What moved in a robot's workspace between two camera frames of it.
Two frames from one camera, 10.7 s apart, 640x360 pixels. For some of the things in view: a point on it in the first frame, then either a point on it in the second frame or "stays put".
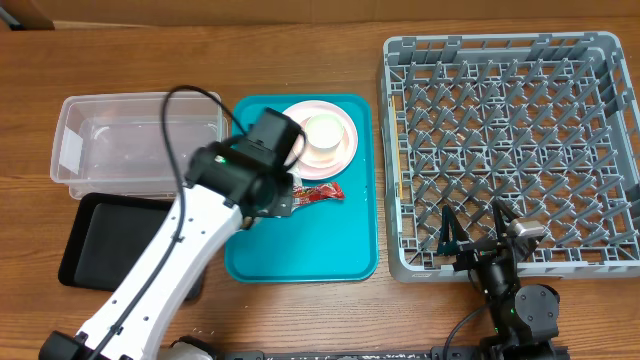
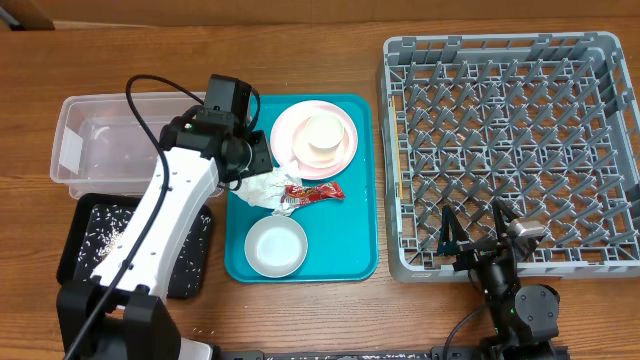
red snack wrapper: [306, 194] stays put
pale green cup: [324, 131] stays put
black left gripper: [283, 203] → [263, 156]
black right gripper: [449, 244] stays put
